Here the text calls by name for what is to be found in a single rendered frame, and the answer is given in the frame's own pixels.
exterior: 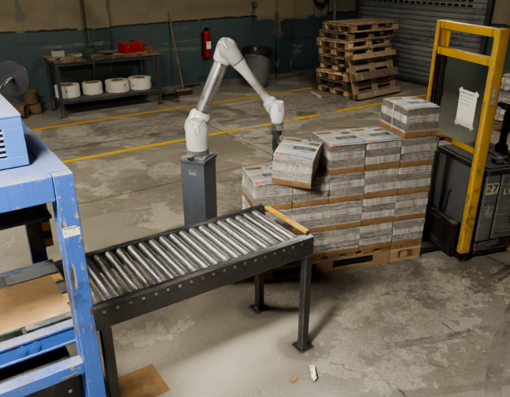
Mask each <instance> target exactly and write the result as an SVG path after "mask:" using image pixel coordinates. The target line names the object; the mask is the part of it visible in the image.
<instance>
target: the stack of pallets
mask: <svg viewBox="0 0 510 397"><path fill-rule="evenodd" d="M386 24H390V27H389V28H386ZM398 24H399V21H396V20H393V21H390V20H381V19H374V18H361V19H349V20H327V21H323V29H319V32H320V35H319V37H318V38H316V45H317V46H318V48H319V52H318V53H319V59H318V61H320V67H319V68H318V69H316V83H317V86H318V89H317V90H318V91H327V90H330V92H329V94H333V95H336V94H341V93H343V97H346V98H348V97H352V91H351V86H350V85H352V84H351V83H350V80H349V75H350V74H349V65H348V63H347V58H346V56H350V55H354V54H364V53H371V52H376V51H381V50H379V47H383V50H391V47H392V45H391V44H389V41H390V37H393V31H394V29H398ZM331 25H334V27H331ZM382 31H384V35H379V32H382ZM328 33H331V35H328ZM363 33H366V34H363ZM376 39H381V43H376V42H375V40H376ZM325 41H327V42H329V43H325ZM327 49H328V51H327ZM327 57H329V58H327ZM325 72H327V73H325Z"/></svg>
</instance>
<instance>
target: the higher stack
mask: <svg viewBox="0 0 510 397"><path fill-rule="evenodd" d="M440 109H441V107H440V106H438V105H436V104H434V103H431V102H428V101H425V100H423V99H421V98H418V97H415V96H407V97H396V98H384V99H383V103H382V109H381V110H382V112H381V121H382V122H384V123H386V124H388V125H390V126H391V127H394V128H396V129H398V130H400V131H402V132H404V133H406V132H422V131H431V130H437V129H438V128H439V127H438V126H439V119H438V118H439V114H440ZM380 128H382V129H383V130H385V131H387V132H389V133H391V134H393V135H395V136H396V137H398V138H400V139H402V144H401V151H400V152H401V155H400V160H399V161H400V162H404V161H418V160H426V159H433V158H434V154H435V153H434V151H435V149H436V148H435V147H436V144H437V143H436V136H434V135H429V136H421V137H413V138H405V139H404V138H402V137H400V136H399V135H397V134H395V133H393V132H391V131H389V130H387V129H385V128H384V127H380ZM431 166H432V165H431V164H429V165H415V166H408V167H400V166H399V171H398V172H399V173H398V175H397V181H398V187H397V189H398V190H402V189H409V188H415V187H428V186H430V182H431V169H432V168H431ZM396 196H397V197H396V203H395V207H394V208H395V211H394V216H395V217H396V216H402V215H409V214H414V213H425V211H426V209H427V200H428V192H427V191H423V192H416V193H410V194H403V195H396ZM425 219H426V218H424V217H419V218H413V219H408V220H402V221H392V235H391V236H392V237H391V242H396V241H402V240H407V239H417V238H422V236H423V225H424V223H425ZM389 248H390V256H389V262H395V261H400V260H405V259H410V258H419V253H420V248H421V242H419V243H410V244H405V245H400V246H394V247H389Z"/></svg>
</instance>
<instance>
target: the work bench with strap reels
mask: <svg viewBox="0 0 510 397"><path fill-rule="evenodd" d="M129 41H130V42H128V41H127V42H123V43H118V44H117V46H118V50H105V51H98V52H109V53H114V54H112V55H111V54H110V55H103V54H107V53H103V54H95V53H94V58H93V60H94V63H95V64H97V63H106V62H115V61H130V60H139V59H142V66H143V76H129V77H128V78H111V79H107V80H105V88H102V82H101V81H100V80H88V81H84V82H82V88H83V90H82V91H80V89H79V84H78V83H61V80H60V75H59V69H58V67H64V66H73V65H89V64H93V61H92V58H85V59H83V58H81V57H80V56H83V55H82V53H77V54H66V55H65V57H52V55H48V56H42V59H44V60H45V65H46V74H47V79H48V85H49V90H50V100H51V105H52V111H54V110H57V109H56V106H55V101H56V102H58V103H59V104H60V107H61V118H67V117H66V116H65V107H64V105H67V104H73V103H80V102H91V101H98V100H103V99H110V98H121V97H127V96H134V95H146V97H144V98H150V97H149V94H151V93H157V92H158V102H159V103H158V104H159V105H160V104H164V103H162V96H161V74H160V63H159V54H161V52H158V51H155V52H149V51H148V48H145V43H144V42H143V41H141V40H138V41H134V40H129ZM57 58H60V59H59V60H58V61H56V59H57ZM147 58H155V60H156V71H157V87H154V86H152V84H151V76H147V71H146V59H147ZM49 64H50V65H52V66H54V69H55V75H56V81H57V84H55V85H54V90H55V95H54V92H53V87H52V81H51V76H50V67H49ZM54 100H55V101H54Z"/></svg>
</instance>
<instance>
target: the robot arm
mask: <svg viewBox="0 0 510 397"><path fill-rule="evenodd" d="M213 58H214V62H213V64H212V68H211V70H210V73H209V76H208V78H207V80H206V82H205V86H204V88H203V91H202V93H201V96H200V98H199V101H198V104H197V106H196V108H194V109H192V110H191V111H190V114H189V116H188V118H187V120H186V122H185V127H184V128H185V133H186V143H187V153H186V154H184V155H183V156H182V157H181V158H182V159H188V161H192V160H195V161H205V160H206V159H207V158H209V157H211V156H212V155H214V152H211V151H209V130H208V126H209V121H210V115H209V111H210V109H211V106H212V104H213V101H214V98H215V97H216V93H217V91H218V89H219V86H220V83H221V81H222V79H223V77H224V73H225V71H226V68H227V67H228V66H229V65H231V66H232V67H233V68H234V69H236V70H237V71H238V72H239V73H240V74H241V75H242V76H243V77H244V78H245V79H246V80H247V81H248V83H249V84H250V85H251V86H252V87H253V89H254V90H255V91H256V92H257V93H258V94H259V96H260V97H261V98H262V100H263V102H264V105H263V106H264V108H265V109H266V111H267V112H268V113H269V114H270V118H271V119H272V122H271V130H272V135H273V137H272V149H273V153H275V150H276V149H277V147H278V146H279V144H280V141H279V136H280V135H282V130H283V122H284V119H285V114H286V107H285V103H284V101H282V100H277V99H276V98H275V97H271V96H270V95H269V94H268V93H267V92H266V91H265V90H264V88H263V87H262V86H261V84H260V83H259V82H258V80H257V78H256V77H255V76H254V74H253V73H252V72H251V70H250V69H249V66H248V65H247V63H246V60H245V58H244V57H243V56H242V54H241V52H240V50H239V48H238V46H237V44H236V42H235V41H234V40H233V39H230V38H226V37H223V38H222V39H220V40H219V41H218V43H217V45H216V50H215V53H214V56H213Z"/></svg>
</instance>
